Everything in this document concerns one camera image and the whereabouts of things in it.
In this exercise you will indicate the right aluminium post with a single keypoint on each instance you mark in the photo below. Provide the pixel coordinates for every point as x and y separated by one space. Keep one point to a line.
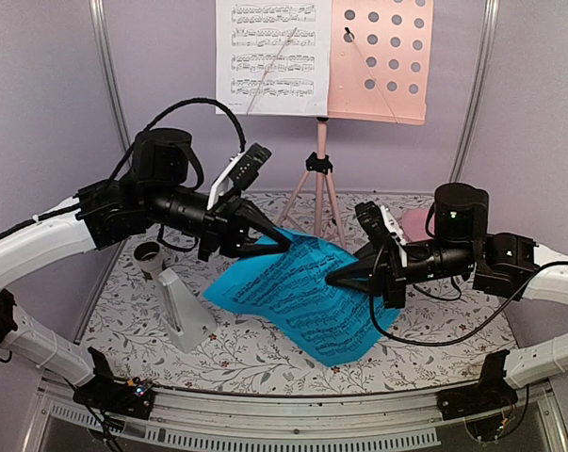
486 47

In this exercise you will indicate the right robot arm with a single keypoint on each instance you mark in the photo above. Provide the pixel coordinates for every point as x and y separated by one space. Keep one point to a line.
505 265

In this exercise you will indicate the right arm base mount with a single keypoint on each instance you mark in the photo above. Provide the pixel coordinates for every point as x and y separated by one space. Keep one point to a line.
487 409

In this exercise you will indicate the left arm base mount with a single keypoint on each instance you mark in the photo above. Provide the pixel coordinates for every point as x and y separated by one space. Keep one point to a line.
132 398

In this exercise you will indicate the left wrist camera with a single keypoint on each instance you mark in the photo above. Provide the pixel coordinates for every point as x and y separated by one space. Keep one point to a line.
239 174

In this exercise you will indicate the white metronome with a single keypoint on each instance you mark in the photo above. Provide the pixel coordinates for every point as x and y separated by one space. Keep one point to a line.
187 322

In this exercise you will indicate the pink music stand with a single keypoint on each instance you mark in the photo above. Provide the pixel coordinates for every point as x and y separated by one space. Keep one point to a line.
379 70

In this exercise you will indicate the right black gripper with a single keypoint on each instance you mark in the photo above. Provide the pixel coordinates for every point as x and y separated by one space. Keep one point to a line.
385 273

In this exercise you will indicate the pink plate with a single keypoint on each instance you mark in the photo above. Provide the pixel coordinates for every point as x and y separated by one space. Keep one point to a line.
417 224

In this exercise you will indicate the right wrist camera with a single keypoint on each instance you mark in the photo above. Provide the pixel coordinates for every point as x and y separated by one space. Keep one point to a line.
382 229

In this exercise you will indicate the paper coffee cup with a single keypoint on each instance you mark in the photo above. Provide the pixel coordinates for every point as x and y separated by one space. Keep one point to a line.
150 260

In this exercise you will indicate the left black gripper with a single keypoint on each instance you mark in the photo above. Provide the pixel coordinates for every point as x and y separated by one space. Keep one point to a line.
227 224

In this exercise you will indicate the sheet music paper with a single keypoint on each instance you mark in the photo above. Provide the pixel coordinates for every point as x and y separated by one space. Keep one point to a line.
273 57

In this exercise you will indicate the aluminium post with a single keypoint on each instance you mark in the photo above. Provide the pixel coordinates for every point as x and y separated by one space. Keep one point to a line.
108 70
486 47

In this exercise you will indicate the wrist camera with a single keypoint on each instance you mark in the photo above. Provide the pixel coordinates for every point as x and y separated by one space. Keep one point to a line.
382 229
239 174

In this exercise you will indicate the front aluminium rail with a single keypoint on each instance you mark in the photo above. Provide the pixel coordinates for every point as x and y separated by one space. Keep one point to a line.
261 404

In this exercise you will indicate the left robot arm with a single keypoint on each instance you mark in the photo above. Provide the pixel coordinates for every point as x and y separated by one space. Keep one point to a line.
152 192

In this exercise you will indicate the blue cloth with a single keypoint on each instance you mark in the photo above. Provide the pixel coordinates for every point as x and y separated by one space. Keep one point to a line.
331 324

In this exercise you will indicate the left aluminium post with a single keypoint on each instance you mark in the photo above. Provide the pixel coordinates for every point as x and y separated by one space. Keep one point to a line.
108 70

